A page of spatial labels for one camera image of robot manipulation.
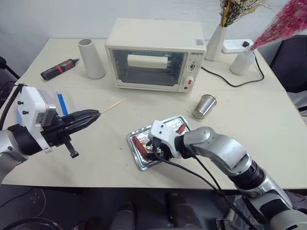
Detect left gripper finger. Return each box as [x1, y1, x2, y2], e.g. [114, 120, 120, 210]
[64, 114, 100, 136]
[69, 109, 100, 121]

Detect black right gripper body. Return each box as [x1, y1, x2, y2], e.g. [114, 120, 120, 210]
[146, 137, 174, 161]

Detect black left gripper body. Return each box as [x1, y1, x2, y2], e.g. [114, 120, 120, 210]
[42, 114, 80, 159]

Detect wooden skewer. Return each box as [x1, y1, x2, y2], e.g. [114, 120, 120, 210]
[98, 97, 128, 115]

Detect silver metal tray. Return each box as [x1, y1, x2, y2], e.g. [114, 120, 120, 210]
[126, 115, 192, 171]

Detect stainless steel cup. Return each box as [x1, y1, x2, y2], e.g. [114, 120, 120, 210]
[192, 94, 218, 120]

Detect blue white flat strip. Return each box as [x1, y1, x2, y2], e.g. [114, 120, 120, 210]
[54, 91, 70, 117]

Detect white tapered tube vase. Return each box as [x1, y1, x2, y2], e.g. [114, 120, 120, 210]
[78, 38, 106, 80]

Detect black bottle with red band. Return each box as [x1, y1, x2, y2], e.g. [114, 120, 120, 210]
[40, 58, 80, 81]

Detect dark chair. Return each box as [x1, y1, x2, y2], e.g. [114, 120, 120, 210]
[0, 56, 21, 101]
[270, 35, 307, 94]

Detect cream toaster oven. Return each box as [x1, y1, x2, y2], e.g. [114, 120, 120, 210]
[105, 18, 205, 92]

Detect white vase of dried flowers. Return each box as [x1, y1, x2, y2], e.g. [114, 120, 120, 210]
[205, 24, 227, 62]

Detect white vase of pink flowers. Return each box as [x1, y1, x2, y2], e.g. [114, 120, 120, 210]
[229, 45, 256, 75]

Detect white power strip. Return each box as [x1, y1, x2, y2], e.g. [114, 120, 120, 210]
[222, 38, 255, 54]

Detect beige dried flower bunch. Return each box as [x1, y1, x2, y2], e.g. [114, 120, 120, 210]
[219, 0, 274, 27]

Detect pink dried flower bunch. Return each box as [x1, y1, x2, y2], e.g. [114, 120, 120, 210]
[249, 0, 307, 52]

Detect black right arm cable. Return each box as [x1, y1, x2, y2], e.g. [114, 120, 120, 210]
[152, 143, 256, 230]
[189, 146, 267, 225]

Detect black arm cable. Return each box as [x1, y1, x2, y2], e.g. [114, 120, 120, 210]
[189, 146, 267, 225]
[152, 143, 256, 230]
[0, 82, 26, 130]

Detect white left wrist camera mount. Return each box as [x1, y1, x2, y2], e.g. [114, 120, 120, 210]
[14, 85, 59, 154]

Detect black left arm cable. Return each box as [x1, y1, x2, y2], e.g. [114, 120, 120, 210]
[0, 82, 26, 130]

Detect black oven power cable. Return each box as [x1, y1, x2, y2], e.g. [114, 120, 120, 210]
[201, 51, 264, 87]

